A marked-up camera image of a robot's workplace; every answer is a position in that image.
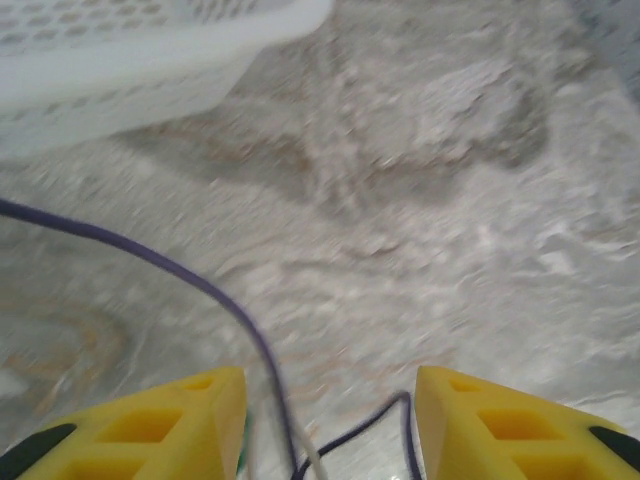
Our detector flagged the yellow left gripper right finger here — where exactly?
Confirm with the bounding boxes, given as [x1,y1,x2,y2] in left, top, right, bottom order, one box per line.
[413,365,640,480]

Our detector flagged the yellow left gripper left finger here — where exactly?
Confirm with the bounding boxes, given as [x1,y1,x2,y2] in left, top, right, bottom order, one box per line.
[0,365,250,480]

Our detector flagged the wire rings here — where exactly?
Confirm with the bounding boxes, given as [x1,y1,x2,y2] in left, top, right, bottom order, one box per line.
[0,197,426,480]

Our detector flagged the thin white cable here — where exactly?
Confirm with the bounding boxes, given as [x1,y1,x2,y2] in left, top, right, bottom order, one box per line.
[298,428,330,480]

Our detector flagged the white perforated plastic basket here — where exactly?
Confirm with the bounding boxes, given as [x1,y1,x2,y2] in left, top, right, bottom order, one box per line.
[0,0,334,162]

